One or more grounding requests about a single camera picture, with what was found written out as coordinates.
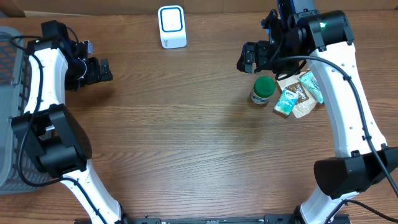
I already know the green lid white jar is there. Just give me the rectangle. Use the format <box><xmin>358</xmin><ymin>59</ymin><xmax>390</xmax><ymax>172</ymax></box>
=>
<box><xmin>250</xmin><ymin>77</ymin><xmax>275</xmax><ymax>105</ymax></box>

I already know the teal wet wipes pack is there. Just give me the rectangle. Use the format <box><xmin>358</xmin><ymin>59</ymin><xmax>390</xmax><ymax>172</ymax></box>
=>
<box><xmin>299</xmin><ymin>71</ymin><xmax>324</xmax><ymax>104</ymax></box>

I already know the teal tissue pack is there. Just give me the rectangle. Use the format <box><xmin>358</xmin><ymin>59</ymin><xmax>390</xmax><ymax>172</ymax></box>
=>
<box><xmin>274</xmin><ymin>88</ymin><xmax>299</xmax><ymax>116</ymax></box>

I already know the clear beige snack bag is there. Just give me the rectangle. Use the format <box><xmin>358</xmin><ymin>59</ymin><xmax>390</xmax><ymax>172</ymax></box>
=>
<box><xmin>277</xmin><ymin>72</ymin><xmax>318</xmax><ymax>118</ymax></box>

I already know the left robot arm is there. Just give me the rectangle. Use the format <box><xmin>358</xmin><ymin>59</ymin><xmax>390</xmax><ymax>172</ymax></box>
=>
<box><xmin>11</xmin><ymin>20</ymin><xmax>129</xmax><ymax>223</ymax></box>

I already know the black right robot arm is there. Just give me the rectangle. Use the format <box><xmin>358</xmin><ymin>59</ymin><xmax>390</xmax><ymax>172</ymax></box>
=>
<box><xmin>236</xmin><ymin>1</ymin><xmax>397</xmax><ymax>223</ymax></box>

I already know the grey plastic mesh basket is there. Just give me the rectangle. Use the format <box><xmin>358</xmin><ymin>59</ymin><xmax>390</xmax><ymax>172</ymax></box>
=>
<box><xmin>1</xmin><ymin>26</ymin><xmax>37</xmax><ymax>195</ymax></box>

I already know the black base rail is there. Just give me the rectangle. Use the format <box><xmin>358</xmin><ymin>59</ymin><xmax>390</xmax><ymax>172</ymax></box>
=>
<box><xmin>128</xmin><ymin>215</ymin><xmax>294</xmax><ymax>224</ymax></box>

